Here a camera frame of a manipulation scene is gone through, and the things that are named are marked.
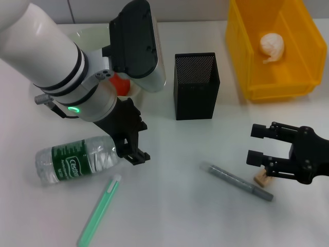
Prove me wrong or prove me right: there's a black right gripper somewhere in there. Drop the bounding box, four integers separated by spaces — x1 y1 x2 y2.
246 121 329 185

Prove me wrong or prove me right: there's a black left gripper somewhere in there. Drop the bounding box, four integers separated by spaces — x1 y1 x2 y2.
94 97 151 166

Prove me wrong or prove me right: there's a clear bottle with green label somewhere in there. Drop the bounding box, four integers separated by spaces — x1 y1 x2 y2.
35 135 121 186

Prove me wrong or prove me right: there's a red-orange toy orange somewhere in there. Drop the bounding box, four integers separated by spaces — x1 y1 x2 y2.
109 73 131 96

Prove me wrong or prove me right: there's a white paper ball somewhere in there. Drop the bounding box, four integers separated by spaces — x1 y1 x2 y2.
259 32 285 64

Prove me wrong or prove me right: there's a beige eraser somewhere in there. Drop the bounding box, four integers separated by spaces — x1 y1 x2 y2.
253 171 272 187

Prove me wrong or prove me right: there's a grey marker pen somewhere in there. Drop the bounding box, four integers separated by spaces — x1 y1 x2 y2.
200 161 275 203

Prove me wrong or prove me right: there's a green pen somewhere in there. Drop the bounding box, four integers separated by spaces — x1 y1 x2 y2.
77 173 122 246

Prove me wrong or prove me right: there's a black mesh pen holder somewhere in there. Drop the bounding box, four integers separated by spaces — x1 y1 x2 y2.
173 52 221 121

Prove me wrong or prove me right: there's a pale green glass fruit plate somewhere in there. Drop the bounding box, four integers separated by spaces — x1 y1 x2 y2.
68 24 146 106

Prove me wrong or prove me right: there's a yellow plastic bin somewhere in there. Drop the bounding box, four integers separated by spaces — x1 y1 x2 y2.
225 0 328 103

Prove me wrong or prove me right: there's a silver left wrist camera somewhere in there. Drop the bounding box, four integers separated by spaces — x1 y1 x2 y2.
109 0 167 93

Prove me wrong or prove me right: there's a left gripper cable with connector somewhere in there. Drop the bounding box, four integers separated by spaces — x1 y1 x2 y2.
34 94 78 119

